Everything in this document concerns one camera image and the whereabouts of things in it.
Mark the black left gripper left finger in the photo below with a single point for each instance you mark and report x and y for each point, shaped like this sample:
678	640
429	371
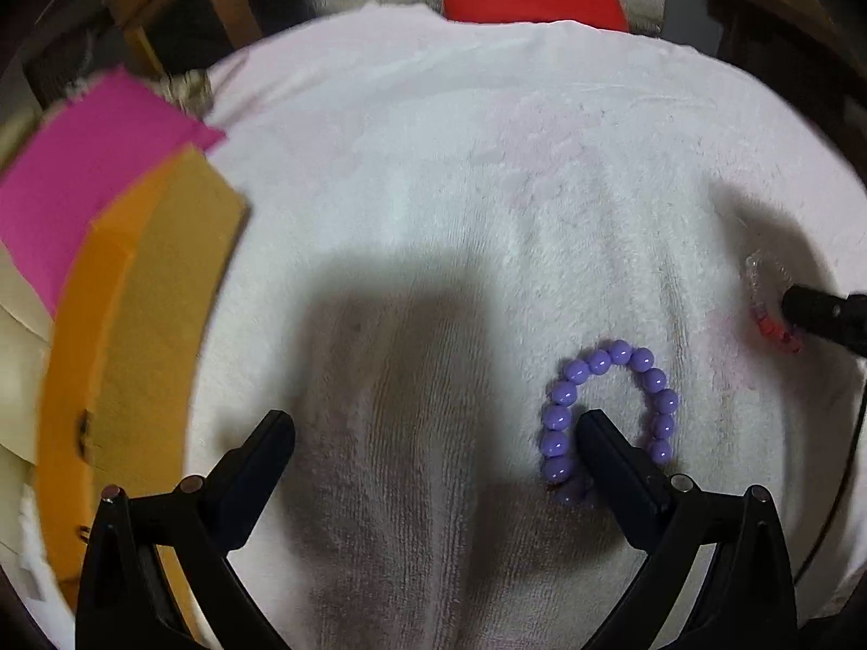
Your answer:
125	600

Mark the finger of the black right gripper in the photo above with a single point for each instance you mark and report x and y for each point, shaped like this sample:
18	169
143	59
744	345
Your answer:
841	320

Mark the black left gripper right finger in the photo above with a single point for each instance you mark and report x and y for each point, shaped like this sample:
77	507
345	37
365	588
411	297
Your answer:
747	598

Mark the orange cardboard tray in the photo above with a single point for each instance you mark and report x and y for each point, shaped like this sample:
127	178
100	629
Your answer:
116	395

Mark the magenta pillow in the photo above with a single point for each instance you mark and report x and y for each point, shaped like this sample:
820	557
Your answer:
75	166

